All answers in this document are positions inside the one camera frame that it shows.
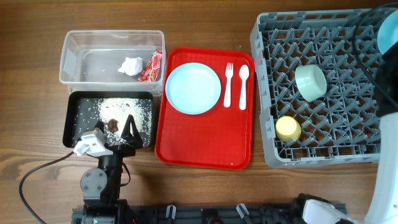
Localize rice and food scraps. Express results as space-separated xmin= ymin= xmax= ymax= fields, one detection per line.
xmin=72 ymin=98 xmax=153 ymax=147

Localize white napkin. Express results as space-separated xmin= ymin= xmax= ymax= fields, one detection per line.
xmin=118 ymin=57 xmax=143 ymax=77

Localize red ketchup packet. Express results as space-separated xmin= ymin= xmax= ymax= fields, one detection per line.
xmin=138 ymin=49 xmax=163 ymax=82

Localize light blue plate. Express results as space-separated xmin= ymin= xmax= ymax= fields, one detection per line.
xmin=165 ymin=62 xmax=221 ymax=115

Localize white plastic fork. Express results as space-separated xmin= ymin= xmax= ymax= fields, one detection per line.
xmin=223 ymin=63 xmax=234 ymax=108

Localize white plastic spoon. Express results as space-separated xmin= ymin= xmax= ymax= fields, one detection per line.
xmin=239 ymin=65 xmax=249 ymax=110

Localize yellow plastic cup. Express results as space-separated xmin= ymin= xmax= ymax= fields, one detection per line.
xmin=275 ymin=116 xmax=302 ymax=142

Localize mint green bowl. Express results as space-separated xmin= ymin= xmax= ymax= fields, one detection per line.
xmin=295 ymin=65 xmax=327 ymax=102

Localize light blue bowl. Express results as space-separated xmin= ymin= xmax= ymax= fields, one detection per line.
xmin=377 ymin=11 xmax=398 ymax=54

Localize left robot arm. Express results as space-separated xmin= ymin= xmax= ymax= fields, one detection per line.
xmin=71 ymin=114 xmax=143 ymax=224

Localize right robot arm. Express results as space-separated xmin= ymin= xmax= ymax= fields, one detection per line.
xmin=292 ymin=40 xmax=397 ymax=224

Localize grey dishwasher rack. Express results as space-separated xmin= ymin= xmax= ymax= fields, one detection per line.
xmin=250 ymin=7 xmax=397 ymax=169

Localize black plastic tray bin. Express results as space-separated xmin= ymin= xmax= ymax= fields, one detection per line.
xmin=63 ymin=91 xmax=154 ymax=148

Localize clear plastic bin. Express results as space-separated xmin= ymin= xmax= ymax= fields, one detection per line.
xmin=59 ymin=30 xmax=166 ymax=96

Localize red serving tray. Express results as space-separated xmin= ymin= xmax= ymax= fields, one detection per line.
xmin=155 ymin=47 xmax=255 ymax=170

